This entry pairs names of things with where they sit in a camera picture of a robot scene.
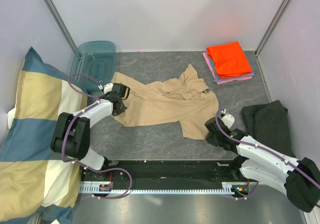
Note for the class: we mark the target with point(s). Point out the pink folded t shirt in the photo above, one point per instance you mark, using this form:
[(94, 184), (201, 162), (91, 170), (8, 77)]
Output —
[(218, 80)]

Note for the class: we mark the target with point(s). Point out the left aluminium frame post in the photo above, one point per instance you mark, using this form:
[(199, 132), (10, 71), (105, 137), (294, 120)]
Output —
[(60, 23)]

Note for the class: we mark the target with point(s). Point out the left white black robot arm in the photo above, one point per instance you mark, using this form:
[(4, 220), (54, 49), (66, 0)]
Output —
[(72, 134)]

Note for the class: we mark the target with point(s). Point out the orange folded t shirt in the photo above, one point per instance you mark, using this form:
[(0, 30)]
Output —
[(229, 59)]

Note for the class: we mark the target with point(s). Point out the aluminium frame post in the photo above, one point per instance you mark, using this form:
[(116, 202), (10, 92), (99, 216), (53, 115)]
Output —
[(60, 23), (271, 27)]

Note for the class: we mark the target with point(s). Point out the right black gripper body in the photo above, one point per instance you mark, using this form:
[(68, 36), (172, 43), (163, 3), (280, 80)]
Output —
[(212, 139)]

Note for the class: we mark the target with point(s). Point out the dark striped folded garment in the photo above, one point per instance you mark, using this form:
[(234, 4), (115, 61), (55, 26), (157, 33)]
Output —
[(268, 124)]

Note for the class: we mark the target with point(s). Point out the white slotted cable duct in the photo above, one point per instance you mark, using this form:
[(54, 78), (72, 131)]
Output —
[(100, 188)]

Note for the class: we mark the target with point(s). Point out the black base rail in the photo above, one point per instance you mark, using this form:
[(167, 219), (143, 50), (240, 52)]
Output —
[(178, 174)]

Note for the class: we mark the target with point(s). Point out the blue plastic bin lid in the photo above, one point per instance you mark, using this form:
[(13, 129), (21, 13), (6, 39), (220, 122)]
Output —
[(94, 61)]

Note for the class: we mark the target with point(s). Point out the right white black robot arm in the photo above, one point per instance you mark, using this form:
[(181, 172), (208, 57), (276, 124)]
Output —
[(299, 180)]

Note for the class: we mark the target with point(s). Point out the beige t shirt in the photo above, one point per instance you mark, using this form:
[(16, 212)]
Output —
[(186, 100)]

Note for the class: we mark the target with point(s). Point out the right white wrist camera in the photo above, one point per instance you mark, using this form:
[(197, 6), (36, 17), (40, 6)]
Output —
[(227, 119)]

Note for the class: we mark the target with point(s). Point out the blue beige striped pillow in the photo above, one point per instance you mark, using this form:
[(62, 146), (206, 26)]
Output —
[(34, 179)]

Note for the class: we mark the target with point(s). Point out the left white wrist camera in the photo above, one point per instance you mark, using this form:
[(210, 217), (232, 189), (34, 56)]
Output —
[(106, 88)]

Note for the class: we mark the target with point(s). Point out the right aluminium frame post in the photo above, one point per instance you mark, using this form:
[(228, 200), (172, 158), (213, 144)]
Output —
[(271, 27)]

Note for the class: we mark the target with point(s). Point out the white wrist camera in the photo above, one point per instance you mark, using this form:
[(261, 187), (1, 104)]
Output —
[(227, 119), (106, 88)]

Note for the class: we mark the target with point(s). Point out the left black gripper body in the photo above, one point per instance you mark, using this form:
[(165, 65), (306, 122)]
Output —
[(122, 109)]

